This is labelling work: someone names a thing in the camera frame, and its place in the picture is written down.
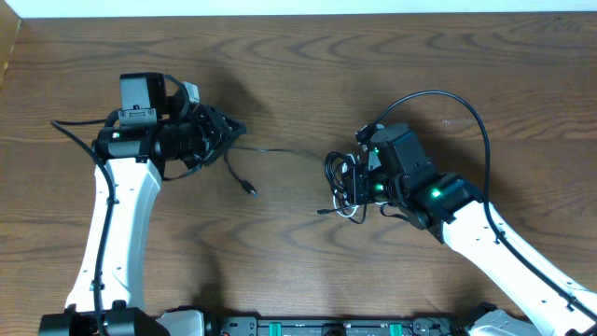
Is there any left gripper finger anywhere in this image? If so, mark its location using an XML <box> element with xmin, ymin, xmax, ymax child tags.
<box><xmin>223</xmin><ymin>116</ymin><xmax>247</xmax><ymax>139</ymax></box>
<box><xmin>202</xmin><ymin>138</ymin><xmax>233</xmax><ymax>166</ymax></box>

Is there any white USB cable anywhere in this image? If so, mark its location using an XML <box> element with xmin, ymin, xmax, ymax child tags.
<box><xmin>331</xmin><ymin>153</ymin><xmax>369</xmax><ymax>219</ymax></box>

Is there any black USB cable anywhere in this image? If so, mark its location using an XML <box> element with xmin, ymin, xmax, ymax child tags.
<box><xmin>222</xmin><ymin>146</ymin><xmax>327</xmax><ymax>197</ymax></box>

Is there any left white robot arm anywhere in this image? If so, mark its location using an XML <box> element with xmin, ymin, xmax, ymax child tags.
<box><xmin>38</xmin><ymin>73</ymin><xmax>246</xmax><ymax>335</ymax></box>

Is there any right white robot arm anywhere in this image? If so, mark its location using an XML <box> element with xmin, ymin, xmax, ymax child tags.
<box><xmin>339</xmin><ymin>123</ymin><xmax>596</xmax><ymax>335</ymax></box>

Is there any cardboard box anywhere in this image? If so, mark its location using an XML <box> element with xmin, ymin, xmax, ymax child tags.
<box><xmin>0</xmin><ymin>0</ymin><xmax>21</xmax><ymax>84</ymax></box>

